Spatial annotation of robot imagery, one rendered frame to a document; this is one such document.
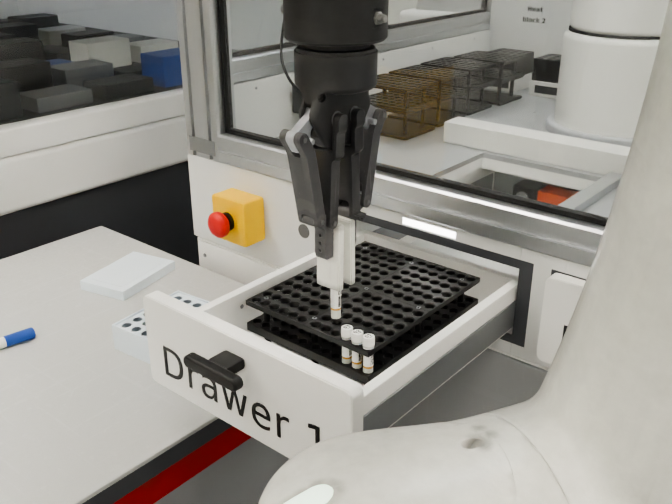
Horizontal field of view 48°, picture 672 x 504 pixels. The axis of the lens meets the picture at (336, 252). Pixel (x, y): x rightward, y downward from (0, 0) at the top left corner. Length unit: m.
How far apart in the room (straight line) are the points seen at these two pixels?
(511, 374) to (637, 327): 0.60
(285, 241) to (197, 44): 0.32
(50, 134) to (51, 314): 0.43
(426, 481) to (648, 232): 0.17
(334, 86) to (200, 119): 0.58
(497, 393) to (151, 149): 0.94
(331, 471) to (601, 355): 0.15
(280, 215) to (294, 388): 0.48
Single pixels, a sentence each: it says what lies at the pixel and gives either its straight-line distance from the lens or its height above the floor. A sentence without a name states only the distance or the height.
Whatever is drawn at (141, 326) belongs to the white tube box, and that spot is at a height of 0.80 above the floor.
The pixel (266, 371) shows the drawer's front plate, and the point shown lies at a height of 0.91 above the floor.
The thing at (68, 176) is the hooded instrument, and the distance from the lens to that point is 1.54.
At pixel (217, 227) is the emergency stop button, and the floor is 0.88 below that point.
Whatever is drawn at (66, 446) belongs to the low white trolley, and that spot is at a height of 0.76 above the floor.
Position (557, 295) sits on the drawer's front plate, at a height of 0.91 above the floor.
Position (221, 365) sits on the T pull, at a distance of 0.73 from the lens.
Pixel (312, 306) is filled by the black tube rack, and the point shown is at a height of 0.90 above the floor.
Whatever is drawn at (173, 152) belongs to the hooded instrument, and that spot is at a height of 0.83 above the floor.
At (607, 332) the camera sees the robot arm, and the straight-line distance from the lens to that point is 0.41.
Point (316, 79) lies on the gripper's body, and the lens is 0.67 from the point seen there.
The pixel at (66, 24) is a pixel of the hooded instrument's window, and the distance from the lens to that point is 1.53.
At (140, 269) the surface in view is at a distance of 1.26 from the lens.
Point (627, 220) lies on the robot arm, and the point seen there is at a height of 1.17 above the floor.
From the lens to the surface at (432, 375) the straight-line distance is 0.81.
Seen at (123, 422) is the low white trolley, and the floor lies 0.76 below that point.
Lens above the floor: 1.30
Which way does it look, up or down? 24 degrees down
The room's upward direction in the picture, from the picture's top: straight up
